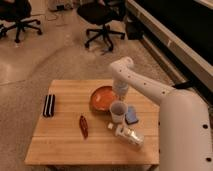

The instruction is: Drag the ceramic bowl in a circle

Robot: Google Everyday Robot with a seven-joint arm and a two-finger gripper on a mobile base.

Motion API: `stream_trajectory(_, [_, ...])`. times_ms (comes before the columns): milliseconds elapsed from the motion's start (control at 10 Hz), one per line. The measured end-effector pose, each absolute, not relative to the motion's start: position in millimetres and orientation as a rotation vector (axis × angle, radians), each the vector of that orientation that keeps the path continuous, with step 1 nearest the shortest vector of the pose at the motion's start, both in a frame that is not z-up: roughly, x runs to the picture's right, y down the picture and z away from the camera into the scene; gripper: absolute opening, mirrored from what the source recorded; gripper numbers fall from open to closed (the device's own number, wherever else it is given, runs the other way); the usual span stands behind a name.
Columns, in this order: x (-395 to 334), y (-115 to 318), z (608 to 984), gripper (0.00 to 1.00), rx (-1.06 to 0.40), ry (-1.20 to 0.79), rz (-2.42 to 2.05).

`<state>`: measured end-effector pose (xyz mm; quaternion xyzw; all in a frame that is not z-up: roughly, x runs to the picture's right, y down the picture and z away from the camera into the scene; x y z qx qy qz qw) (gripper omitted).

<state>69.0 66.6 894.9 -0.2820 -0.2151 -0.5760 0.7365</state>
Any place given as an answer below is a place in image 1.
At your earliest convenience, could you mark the orange ceramic bowl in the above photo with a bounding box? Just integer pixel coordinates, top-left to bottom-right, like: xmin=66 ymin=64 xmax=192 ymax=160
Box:
xmin=89 ymin=86 xmax=118 ymax=112

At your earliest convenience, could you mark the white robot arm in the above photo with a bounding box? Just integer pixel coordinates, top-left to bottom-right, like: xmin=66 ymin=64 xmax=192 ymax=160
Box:
xmin=109 ymin=57 xmax=213 ymax=171

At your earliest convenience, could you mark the translucent plastic cup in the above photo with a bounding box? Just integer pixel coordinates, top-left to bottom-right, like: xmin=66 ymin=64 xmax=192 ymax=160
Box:
xmin=109 ymin=100 xmax=128 ymax=123

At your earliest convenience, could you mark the blue sponge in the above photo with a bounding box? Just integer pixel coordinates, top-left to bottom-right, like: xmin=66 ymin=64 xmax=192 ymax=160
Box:
xmin=125 ymin=106 xmax=138 ymax=125

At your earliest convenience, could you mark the small white cube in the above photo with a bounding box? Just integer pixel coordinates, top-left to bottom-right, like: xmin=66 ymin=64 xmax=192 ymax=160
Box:
xmin=107 ymin=123 xmax=114 ymax=130

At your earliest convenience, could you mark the clear plastic wrapped package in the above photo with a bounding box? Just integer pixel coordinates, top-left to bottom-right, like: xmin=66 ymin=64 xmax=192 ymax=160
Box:
xmin=115 ymin=124 xmax=144 ymax=146

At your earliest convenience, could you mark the wooden table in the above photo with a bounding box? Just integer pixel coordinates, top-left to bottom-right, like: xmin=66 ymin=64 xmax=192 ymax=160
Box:
xmin=25 ymin=80 xmax=159 ymax=165

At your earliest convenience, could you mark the red brown chili pepper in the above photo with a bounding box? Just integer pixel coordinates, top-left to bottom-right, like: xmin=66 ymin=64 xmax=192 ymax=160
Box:
xmin=79 ymin=115 xmax=88 ymax=138

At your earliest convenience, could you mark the black office chair centre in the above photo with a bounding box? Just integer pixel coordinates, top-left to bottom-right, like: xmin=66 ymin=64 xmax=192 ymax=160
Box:
xmin=77 ymin=0 xmax=126 ymax=51

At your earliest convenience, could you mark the black office chair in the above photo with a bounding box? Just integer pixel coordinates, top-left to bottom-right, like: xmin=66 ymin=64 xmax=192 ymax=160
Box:
xmin=77 ymin=0 xmax=126 ymax=51
xmin=0 ymin=0 xmax=42 ymax=43

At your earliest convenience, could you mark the black office chair left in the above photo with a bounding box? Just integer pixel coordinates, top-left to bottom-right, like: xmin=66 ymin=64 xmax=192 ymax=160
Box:
xmin=0 ymin=0 xmax=42 ymax=43

